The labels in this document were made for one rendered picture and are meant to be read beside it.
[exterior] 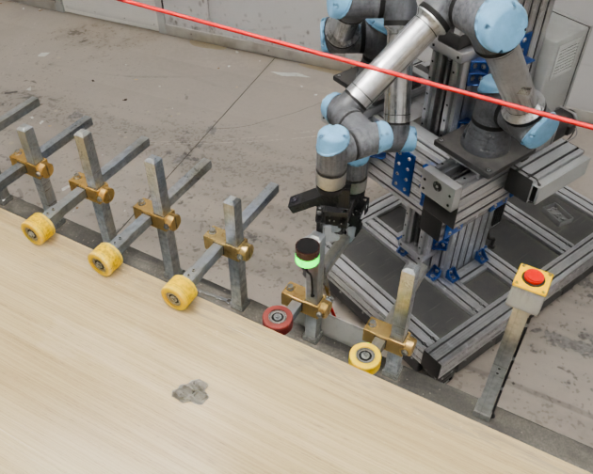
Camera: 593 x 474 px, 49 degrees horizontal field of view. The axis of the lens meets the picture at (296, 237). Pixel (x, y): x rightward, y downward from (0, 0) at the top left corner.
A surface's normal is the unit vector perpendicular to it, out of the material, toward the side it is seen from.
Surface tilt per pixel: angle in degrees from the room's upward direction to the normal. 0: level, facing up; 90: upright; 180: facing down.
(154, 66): 0
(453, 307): 0
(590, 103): 90
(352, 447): 0
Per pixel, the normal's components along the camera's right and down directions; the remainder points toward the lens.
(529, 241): 0.00, -0.73
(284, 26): -0.38, 0.63
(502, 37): 0.40, 0.55
